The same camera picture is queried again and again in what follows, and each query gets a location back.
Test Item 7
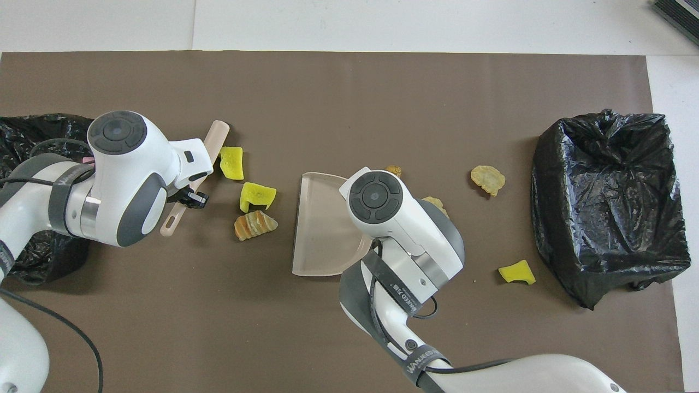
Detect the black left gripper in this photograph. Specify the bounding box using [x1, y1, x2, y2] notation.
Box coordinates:
[176, 186, 209, 210]

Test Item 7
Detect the yellow sponge with green side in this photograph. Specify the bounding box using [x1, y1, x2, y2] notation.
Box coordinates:
[219, 146, 245, 181]

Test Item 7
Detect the notched yellow sponge piece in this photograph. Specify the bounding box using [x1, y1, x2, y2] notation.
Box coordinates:
[239, 182, 277, 214]

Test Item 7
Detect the sliced toy bread loaf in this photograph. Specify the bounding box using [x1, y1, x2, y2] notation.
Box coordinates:
[234, 210, 279, 241]

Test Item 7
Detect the beige handled black bristle brush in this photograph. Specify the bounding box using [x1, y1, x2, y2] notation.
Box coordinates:
[160, 120, 230, 237]

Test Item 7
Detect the beige plastic dustpan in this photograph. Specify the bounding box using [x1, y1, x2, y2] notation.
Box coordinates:
[292, 172, 375, 277]

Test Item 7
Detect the pale greenish cracker piece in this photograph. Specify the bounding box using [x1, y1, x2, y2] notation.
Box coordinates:
[422, 196, 449, 219]

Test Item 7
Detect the golden potato chip piece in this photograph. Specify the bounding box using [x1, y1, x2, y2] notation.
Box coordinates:
[470, 165, 506, 198]

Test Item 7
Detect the small yellow sponge piece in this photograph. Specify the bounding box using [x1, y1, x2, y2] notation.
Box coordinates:
[498, 260, 536, 285]

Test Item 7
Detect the black bag lined pink bin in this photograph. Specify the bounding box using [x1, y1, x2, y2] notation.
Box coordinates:
[0, 113, 104, 286]

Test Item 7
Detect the brown paper table mat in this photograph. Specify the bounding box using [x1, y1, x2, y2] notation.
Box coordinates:
[0, 51, 685, 393]

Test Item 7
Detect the dark ribbed panel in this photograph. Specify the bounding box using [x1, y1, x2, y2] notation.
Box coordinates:
[651, 0, 699, 46]

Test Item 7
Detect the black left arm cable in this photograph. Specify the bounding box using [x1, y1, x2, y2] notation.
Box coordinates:
[0, 139, 104, 393]

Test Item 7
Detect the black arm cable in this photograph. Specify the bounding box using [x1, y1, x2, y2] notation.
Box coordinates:
[0, 139, 104, 393]
[369, 248, 517, 377]

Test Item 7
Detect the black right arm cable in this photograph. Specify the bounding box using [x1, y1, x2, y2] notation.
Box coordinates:
[369, 248, 517, 377]

